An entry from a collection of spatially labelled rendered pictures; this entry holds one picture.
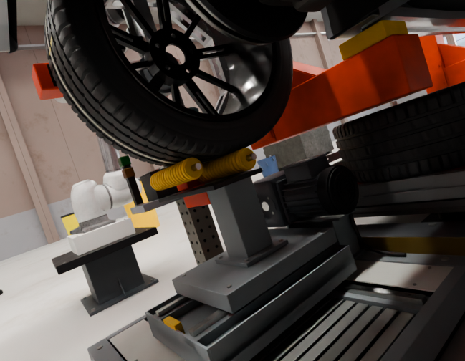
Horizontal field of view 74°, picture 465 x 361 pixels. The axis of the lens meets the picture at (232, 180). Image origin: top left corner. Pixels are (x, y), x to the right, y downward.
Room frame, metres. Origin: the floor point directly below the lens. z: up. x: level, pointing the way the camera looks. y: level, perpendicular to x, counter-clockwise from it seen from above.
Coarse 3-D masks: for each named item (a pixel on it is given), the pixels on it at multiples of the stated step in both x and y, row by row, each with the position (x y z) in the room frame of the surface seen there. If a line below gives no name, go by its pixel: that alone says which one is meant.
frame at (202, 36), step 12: (108, 0) 0.96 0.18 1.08; (168, 0) 1.06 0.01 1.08; (180, 12) 1.09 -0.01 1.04; (192, 12) 1.11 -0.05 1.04; (180, 24) 1.14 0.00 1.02; (204, 24) 1.13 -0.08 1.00; (192, 36) 1.16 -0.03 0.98; (204, 36) 1.14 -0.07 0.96; (216, 60) 1.15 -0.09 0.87; (216, 72) 1.18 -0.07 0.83; (228, 72) 1.15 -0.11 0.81; (228, 96) 1.13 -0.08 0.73; (216, 108) 1.15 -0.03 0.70
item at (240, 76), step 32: (96, 0) 0.66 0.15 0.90; (128, 0) 0.91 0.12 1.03; (160, 0) 0.97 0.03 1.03; (160, 32) 0.91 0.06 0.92; (128, 64) 0.67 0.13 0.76; (160, 64) 0.90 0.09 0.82; (192, 64) 0.96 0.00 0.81; (256, 64) 0.99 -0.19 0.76; (160, 96) 0.70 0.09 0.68; (192, 96) 0.98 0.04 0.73; (256, 96) 0.90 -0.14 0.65
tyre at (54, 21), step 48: (48, 0) 0.68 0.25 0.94; (48, 48) 0.75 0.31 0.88; (96, 48) 0.64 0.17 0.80; (288, 48) 0.97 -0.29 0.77; (96, 96) 0.66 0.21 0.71; (144, 96) 0.67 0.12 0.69; (288, 96) 0.93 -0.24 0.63; (144, 144) 0.74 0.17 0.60; (192, 144) 0.72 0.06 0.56; (240, 144) 0.80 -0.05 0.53
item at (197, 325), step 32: (320, 256) 0.87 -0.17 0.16; (352, 256) 0.86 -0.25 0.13; (288, 288) 0.72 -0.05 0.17; (320, 288) 0.77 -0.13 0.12; (160, 320) 0.78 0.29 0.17; (192, 320) 0.77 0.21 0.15; (224, 320) 0.67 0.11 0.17; (256, 320) 0.65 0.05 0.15; (288, 320) 0.70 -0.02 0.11; (192, 352) 0.64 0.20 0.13; (224, 352) 0.60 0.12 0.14; (256, 352) 0.63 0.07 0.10
